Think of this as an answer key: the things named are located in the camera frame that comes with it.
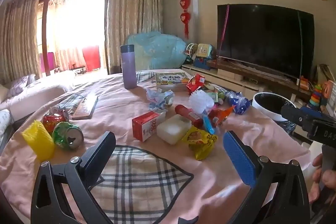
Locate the person's right hand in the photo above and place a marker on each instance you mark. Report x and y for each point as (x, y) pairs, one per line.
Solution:
(319, 179)

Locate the white television cabinet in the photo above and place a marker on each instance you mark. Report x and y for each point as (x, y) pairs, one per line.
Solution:
(228, 79)

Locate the beige patterned curtain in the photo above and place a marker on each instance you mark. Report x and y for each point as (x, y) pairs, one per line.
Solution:
(134, 11)
(18, 37)

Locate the black television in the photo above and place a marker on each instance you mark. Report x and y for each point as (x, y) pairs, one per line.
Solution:
(262, 37)

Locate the red snack packet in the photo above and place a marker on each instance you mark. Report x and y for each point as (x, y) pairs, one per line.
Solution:
(195, 83)

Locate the crushed red can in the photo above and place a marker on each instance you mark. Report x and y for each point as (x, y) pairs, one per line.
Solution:
(52, 119)

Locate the green and white packet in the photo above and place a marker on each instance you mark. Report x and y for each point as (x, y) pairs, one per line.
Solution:
(211, 87)

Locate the wooden balcony door frame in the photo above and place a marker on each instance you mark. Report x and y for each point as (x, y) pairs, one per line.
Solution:
(45, 29)

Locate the blue toy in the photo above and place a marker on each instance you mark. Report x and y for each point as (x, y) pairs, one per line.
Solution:
(201, 63)

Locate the white bin with black bag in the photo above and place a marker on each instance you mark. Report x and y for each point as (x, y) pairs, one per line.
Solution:
(262, 108)

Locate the purple thermos bottle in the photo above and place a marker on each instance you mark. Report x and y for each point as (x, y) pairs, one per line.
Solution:
(128, 66)

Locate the crushed green can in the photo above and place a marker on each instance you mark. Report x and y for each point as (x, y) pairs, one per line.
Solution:
(65, 134)

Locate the yellow snack packet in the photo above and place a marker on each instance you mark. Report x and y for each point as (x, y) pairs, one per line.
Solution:
(200, 141)

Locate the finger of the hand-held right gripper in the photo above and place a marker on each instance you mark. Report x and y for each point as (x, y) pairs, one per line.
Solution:
(311, 111)
(292, 115)

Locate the red and white carton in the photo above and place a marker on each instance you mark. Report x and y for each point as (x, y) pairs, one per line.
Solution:
(147, 125)

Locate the pink pole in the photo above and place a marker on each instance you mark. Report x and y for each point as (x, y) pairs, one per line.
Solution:
(223, 29)

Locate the red hanging heart decoration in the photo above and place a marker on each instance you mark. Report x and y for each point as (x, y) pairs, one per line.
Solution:
(184, 3)

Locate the orange snack packet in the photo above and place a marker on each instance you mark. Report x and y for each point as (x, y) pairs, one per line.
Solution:
(219, 115)

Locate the white round toy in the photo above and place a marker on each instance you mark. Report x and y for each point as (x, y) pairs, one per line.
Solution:
(190, 49)

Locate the green snack packet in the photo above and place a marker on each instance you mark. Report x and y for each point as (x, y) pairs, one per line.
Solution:
(218, 96)

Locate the light blue quilt bundle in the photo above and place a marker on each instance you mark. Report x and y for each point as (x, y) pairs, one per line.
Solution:
(157, 49)

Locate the crumpled clear plastic wrapper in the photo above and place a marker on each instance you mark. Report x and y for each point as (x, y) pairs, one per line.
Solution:
(160, 98)

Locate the red toy phone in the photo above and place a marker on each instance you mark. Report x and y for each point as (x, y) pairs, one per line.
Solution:
(305, 81)

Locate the floral pillow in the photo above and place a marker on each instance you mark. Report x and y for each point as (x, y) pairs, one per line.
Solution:
(21, 85)

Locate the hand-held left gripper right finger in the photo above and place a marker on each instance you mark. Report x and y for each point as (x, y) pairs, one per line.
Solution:
(237, 158)

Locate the pink blanket with plaid patches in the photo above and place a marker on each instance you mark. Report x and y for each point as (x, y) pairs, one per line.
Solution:
(118, 113)

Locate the red cloth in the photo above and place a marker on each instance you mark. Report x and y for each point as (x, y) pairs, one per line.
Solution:
(92, 58)

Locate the brown wooden television shelf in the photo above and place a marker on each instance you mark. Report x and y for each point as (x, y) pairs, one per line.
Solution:
(262, 74)

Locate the pink pig toy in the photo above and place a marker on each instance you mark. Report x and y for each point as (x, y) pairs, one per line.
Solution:
(329, 88)

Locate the wooden board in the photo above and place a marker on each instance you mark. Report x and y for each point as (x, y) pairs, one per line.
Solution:
(85, 107)

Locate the clear plastic bag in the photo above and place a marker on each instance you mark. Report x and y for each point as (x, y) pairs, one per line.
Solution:
(325, 71)

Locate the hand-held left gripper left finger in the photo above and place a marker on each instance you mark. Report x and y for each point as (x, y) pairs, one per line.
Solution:
(102, 153)

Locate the yellow and teal toy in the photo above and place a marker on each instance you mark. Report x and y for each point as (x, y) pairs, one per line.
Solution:
(206, 50)

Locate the red tube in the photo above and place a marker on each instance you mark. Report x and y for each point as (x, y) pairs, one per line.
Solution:
(187, 115)

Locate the blue snack packet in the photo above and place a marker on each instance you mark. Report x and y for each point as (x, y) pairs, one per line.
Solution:
(237, 102)

